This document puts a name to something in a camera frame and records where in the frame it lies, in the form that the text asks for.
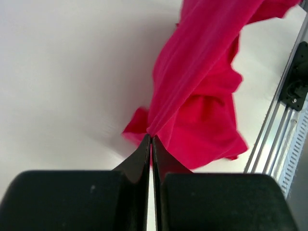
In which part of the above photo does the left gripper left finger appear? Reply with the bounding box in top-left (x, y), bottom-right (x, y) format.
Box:
top-left (0, 135), bottom-right (151, 231)

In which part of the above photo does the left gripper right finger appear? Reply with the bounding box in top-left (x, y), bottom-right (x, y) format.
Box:
top-left (152, 137), bottom-right (298, 231)

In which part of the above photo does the magenta t shirt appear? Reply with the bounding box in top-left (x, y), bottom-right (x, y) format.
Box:
top-left (122, 0), bottom-right (297, 169)

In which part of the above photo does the aluminium mounting rail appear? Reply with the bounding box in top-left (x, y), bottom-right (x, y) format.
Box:
top-left (244, 17), bottom-right (308, 179)

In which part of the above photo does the slotted grey cable duct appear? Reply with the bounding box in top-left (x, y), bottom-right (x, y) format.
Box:
top-left (277, 106), bottom-right (308, 198)

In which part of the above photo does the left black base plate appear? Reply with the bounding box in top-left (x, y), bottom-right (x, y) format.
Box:
top-left (279, 41), bottom-right (308, 111)

